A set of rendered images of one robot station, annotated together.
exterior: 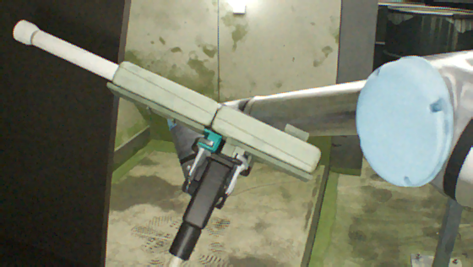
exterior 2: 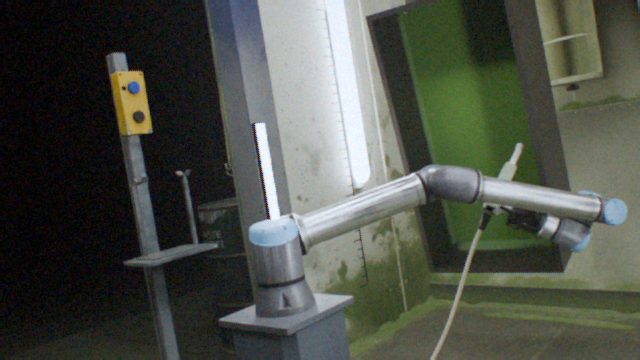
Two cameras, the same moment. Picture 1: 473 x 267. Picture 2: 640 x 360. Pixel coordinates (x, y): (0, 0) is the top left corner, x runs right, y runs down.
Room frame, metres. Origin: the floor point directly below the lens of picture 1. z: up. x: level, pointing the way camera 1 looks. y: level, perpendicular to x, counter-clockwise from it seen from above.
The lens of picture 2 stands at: (0.88, -2.20, 1.12)
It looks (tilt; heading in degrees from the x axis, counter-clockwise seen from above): 3 degrees down; 115
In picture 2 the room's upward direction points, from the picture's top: 9 degrees counter-clockwise
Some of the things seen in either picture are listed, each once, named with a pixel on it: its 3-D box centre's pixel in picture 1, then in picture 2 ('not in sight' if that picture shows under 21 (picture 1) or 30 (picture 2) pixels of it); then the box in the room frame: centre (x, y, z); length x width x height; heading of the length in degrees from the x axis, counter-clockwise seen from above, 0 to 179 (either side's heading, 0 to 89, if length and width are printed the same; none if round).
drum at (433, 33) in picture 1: (423, 75); not in sight; (2.71, -1.27, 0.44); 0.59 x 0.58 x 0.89; 178
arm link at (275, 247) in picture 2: not in sight; (275, 249); (-0.03, -0.66, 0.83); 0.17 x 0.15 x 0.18; 122
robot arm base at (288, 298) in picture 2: not in sight; (283, 292); (-0.03, -0.66, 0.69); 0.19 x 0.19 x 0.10
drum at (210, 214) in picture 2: not in sight; (255, 269); (-1.05, 0.79, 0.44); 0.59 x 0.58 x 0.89; 144
